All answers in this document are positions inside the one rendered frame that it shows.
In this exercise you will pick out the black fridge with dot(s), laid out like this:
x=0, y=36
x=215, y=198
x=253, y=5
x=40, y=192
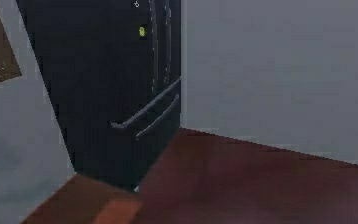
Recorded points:
x=97, y=83

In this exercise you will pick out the yellow fridge magnet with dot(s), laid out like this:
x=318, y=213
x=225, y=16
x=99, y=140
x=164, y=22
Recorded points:
x=142, y=31

